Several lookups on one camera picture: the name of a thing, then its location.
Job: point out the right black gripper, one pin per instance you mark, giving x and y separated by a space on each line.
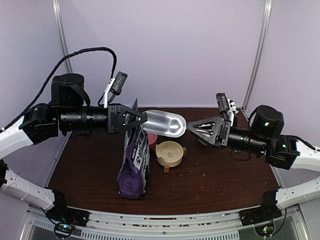
224 134

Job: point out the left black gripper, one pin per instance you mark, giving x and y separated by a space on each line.
114 114

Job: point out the metal food scoop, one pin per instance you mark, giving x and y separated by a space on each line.
163 123

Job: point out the purple pet food bag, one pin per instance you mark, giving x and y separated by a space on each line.
133 175

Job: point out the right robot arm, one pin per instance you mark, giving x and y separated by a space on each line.
263 138

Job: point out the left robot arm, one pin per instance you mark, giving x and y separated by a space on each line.
69 110

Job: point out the pink cat-ear bowl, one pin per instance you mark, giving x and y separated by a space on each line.
152 140

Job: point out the cream cat-ear bowl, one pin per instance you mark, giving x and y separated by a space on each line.
169 154

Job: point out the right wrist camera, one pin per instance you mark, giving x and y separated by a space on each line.
226 106

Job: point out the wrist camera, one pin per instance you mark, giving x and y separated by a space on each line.
226 106
114 88

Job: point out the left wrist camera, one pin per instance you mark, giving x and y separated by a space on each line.
114 88

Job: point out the right aluminium frame post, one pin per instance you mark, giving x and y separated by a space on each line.
263 36

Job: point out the aluminium frame post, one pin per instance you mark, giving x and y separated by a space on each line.
60 26
263 36

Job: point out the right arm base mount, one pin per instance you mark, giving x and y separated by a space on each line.
262 217

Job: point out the front aluminium rail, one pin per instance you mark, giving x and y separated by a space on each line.
225 225

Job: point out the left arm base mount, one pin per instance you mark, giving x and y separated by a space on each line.
65 219

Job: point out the left aluminium frame post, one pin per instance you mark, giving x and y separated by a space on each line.
60 26

